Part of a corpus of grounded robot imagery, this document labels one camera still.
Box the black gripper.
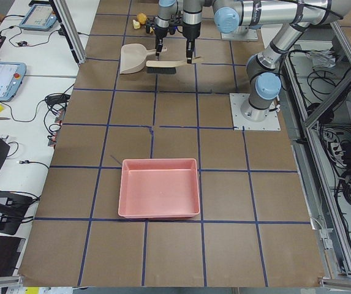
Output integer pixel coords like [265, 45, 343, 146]
[145, 17, 183, 59]
[182, 22, 200, 64]

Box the beige hand brush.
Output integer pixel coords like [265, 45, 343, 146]
[145, 56, 204, 75]

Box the pale yellow bread chunk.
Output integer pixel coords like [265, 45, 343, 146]
[132, 20, 141, 29]

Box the beige plastic dustpan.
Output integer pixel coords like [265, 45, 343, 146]
[120, 43, 156, 74]

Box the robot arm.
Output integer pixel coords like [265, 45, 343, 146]
[183, 1, 351, 122]
[145, 0, 183, 57]

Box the pink plastic bin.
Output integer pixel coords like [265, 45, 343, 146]
[118, 159, 200, 219]

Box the blue teach pendant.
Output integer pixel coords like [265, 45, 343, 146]
[18, 4, 57, 31]
[0, 61, 26, 102]

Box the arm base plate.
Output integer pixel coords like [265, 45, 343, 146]
[229, 93, 281, 132]
[221, 26, 259, 42]

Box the aluminium frame post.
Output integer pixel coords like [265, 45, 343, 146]
[49, 0, 86, 65]

